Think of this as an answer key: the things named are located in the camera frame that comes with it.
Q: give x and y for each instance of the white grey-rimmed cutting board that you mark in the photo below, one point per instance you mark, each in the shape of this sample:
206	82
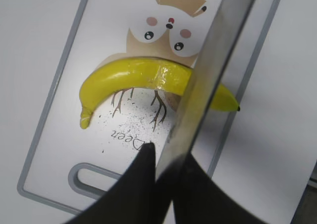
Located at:
70	168

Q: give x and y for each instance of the white-handled kitchen knife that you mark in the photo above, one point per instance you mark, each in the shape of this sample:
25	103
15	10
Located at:
210	66

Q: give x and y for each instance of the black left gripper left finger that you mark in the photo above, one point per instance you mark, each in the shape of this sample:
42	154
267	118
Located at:
137	198

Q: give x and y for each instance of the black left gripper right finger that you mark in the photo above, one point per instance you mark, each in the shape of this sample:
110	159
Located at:
196	198

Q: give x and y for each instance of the yellow plastic banana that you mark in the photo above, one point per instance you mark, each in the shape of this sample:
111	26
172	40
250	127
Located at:
127	73

